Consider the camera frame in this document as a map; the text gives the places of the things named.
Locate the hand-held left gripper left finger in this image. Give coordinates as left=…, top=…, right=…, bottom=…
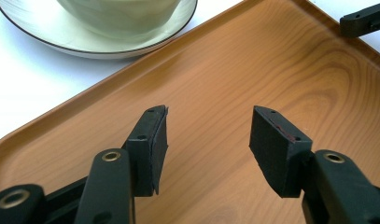
left=74, top=105, right=169, bottom=224

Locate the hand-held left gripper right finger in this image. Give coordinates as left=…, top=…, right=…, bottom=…
left=248, top=105, right=380, bottom=224

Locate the wood-grain brown tray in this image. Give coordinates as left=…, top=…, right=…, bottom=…
left=0, top=0, right=380, bottom=224

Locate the pale green bowl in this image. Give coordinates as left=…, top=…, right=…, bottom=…
left=56, top=0, right=182, bottom=35

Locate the pale green plate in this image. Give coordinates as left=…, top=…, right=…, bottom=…
left=0, top=0, right=199, bottom=61

